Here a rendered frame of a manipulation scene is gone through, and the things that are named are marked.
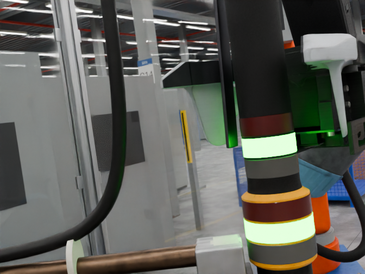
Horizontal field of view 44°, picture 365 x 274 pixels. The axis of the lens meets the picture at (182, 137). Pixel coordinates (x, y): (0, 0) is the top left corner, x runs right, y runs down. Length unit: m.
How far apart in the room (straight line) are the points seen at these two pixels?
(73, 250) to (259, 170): 0.13
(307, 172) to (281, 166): 0.26
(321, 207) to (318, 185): 3.73
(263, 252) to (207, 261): 0.03
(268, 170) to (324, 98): 0.08
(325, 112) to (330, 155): 0.20
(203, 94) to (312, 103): 0.08
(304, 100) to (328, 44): 0.10
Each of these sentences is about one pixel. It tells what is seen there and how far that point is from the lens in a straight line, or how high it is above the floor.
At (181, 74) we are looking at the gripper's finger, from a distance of 0.29.
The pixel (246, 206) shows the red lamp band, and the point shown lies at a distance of 0.28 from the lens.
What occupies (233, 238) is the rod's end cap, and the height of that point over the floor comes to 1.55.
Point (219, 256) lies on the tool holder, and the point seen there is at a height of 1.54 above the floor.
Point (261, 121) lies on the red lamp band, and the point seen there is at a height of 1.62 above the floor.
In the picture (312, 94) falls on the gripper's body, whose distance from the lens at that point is 0.34.
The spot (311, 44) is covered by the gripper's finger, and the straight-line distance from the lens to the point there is 0.24.
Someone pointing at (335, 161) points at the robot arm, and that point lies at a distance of 0.53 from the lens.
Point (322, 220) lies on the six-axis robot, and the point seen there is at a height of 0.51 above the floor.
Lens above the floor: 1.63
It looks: 3 degrees down
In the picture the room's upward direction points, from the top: 8 degrees counter-clockwise
